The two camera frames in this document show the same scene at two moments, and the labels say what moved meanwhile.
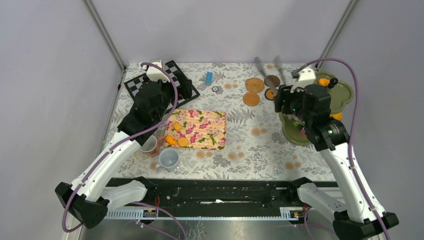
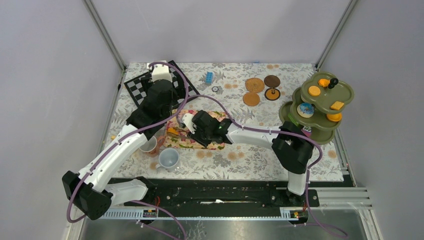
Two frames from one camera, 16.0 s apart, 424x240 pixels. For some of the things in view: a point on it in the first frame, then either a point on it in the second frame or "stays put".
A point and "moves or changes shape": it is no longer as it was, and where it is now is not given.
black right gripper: x=283 y=93 → x=196 y=137
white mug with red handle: x=151 y=146 stays put
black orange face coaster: x=268 y=94 stays put
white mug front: x=168 y=159 stays put
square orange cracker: x=176 y=126 → x=337 y=105
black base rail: x=174 y=192 stays put
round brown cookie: x=182 y=142 moves or changes shape
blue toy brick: x=209 y=77 stays put
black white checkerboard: x=131 y=85 stays put
